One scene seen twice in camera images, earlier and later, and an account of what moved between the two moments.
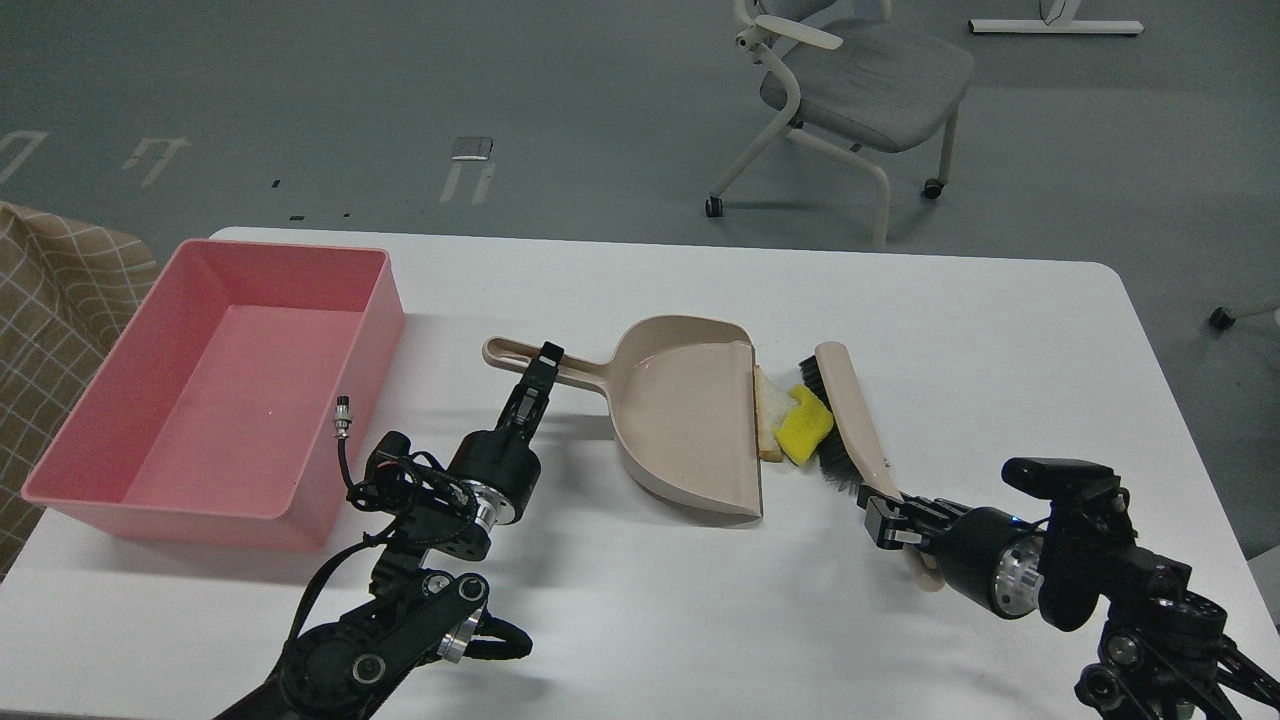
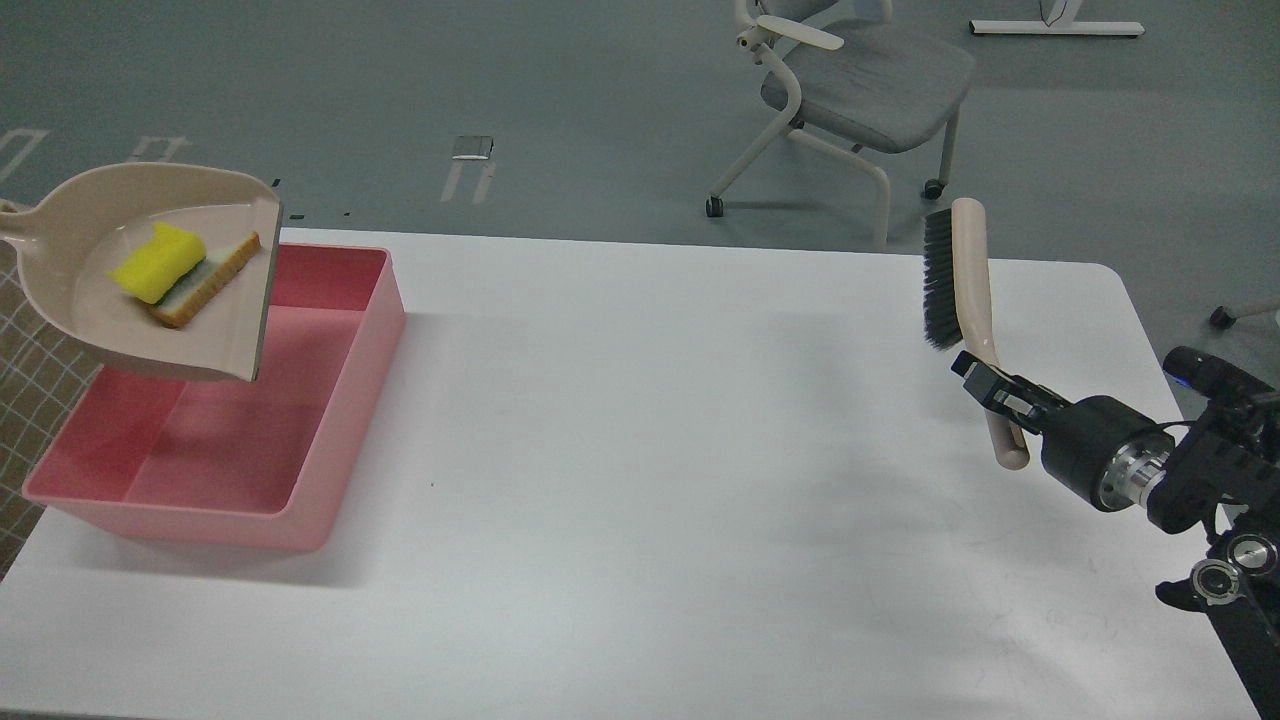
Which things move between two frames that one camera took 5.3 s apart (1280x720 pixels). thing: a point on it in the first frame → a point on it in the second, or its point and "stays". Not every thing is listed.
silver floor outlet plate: (472, 148) stays
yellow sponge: (804, 426) → (160, 269)
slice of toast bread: (771, 406) → (216, 269)
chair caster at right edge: (1222, 317) stays
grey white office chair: (837, 69) stays
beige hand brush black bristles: (850, 453) → (958, 302)
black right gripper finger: (938, 506) → (965, 361)
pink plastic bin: (257, 380) stays
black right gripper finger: (892, 528) → (1004, 398)
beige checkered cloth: (66, 288) stays
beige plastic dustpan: (683, 392) → (170, 264)
